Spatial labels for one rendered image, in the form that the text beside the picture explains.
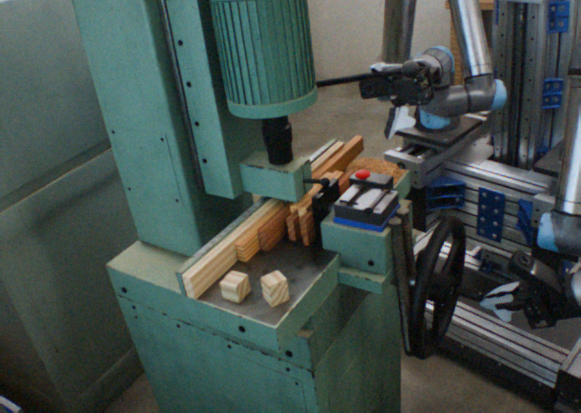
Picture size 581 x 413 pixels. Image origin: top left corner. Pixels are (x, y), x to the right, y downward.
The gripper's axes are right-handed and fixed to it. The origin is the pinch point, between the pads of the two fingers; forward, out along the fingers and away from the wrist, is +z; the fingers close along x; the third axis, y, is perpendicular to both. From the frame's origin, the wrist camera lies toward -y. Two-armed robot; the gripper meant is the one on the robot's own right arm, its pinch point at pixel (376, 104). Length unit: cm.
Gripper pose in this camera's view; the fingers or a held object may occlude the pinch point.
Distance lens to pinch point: 111.3
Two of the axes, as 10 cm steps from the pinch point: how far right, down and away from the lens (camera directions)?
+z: -5.3, 4.5, -7.2
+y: 8.1, 0.2, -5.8
